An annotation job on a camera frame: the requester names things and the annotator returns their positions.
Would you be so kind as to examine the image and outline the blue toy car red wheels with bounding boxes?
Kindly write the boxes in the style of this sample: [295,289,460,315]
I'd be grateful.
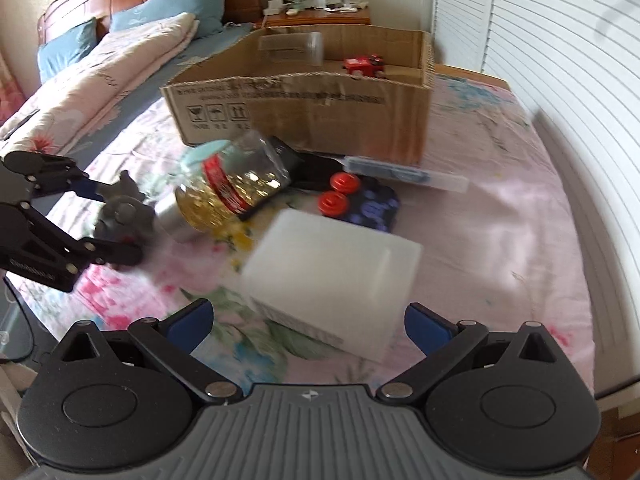
[318,171,402,233]

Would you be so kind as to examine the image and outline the large blue pillow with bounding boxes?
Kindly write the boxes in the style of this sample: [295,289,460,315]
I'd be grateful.
[107,0,228,41]

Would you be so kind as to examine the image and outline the pink floral bed sheet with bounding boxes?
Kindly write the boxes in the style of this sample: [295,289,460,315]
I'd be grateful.
[10,65,596,396]

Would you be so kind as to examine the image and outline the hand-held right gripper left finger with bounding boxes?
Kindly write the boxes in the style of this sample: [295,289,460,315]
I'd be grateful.
[47,298,240,403]

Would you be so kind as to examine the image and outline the small blue pillow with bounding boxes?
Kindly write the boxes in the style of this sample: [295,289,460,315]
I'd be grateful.
[37,16,98,86]

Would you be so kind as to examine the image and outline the grey toy figure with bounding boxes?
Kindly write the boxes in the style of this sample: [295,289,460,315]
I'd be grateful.
[94,170,157,248]

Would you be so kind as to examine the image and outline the clear plastic container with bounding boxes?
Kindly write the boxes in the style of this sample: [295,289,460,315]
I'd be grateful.
[257,32,325,68]

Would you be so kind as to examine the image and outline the white louvered closet door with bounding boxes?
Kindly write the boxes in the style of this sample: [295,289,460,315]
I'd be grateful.
[432,0,640,396]

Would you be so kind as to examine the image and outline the teal round lid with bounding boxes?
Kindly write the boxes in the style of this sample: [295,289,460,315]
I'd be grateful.
[180,141,232,175]

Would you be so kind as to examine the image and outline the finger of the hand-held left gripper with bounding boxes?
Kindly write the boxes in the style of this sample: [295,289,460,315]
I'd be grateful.
[2,151,108,204]
[30,204,144,267]

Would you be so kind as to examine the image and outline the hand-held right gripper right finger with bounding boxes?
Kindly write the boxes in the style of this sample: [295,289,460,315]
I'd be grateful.
[376,302,571,403]

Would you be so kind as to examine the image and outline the pink folded quilt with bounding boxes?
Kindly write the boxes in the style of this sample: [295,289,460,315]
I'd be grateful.
[0,11,201,156]

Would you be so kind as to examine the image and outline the wooden nightstand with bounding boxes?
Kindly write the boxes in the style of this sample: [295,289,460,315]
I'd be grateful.
[261,5,373,30]

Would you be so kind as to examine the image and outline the white translucent plastic box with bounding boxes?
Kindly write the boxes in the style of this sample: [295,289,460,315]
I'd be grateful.
[239,208,425,363]

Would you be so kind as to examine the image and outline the cardboard box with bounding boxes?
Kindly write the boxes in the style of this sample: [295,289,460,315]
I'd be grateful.
[160,25,436,167]

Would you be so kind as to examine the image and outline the clear jar with red label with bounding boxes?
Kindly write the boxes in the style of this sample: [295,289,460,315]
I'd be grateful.
[155,129,293,243]

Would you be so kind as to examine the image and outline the clear long plastic case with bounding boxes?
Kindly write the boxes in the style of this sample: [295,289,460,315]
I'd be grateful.
[344,156,470,194]

